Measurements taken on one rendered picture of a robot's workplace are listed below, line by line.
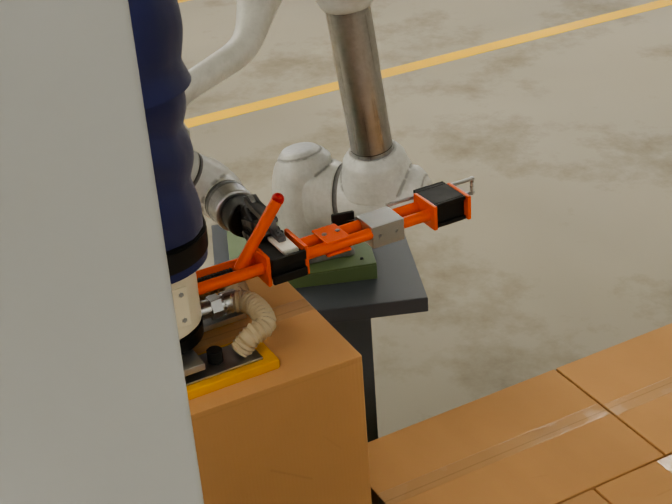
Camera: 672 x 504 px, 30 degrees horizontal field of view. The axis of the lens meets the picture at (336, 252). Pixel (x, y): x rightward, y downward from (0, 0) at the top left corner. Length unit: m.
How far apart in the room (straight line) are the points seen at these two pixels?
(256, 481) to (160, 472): 1.31
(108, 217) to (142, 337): 0.10
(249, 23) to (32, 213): 1.89
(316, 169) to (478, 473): 0.81
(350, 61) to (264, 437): 0.96
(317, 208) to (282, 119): 2.92
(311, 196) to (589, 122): 2.91
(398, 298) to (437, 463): 0.43
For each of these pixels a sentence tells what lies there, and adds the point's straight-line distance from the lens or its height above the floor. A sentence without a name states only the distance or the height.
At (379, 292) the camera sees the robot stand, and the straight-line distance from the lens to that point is 3.03.
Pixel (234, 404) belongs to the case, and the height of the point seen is 1.07.
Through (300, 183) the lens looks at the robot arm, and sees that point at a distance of 3.01.
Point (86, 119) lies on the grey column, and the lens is 0.81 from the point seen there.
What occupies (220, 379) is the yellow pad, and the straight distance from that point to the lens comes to 2.16.
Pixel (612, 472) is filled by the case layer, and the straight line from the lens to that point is 2.81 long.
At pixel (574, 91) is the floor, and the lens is 6.10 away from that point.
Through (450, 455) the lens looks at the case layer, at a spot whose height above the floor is 0.54.
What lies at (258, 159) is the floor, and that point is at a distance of 5.53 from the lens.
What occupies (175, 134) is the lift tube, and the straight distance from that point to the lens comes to 2.01.
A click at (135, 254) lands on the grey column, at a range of 0.86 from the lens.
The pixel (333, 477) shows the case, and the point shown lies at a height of 0.84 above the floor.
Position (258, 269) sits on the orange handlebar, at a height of 1.21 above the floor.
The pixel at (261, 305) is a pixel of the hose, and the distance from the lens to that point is 2.22.
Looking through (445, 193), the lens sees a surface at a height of 1.23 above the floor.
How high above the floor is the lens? 2.32
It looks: 29 degrees down
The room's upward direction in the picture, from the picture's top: 4 degrees counter-clockwise
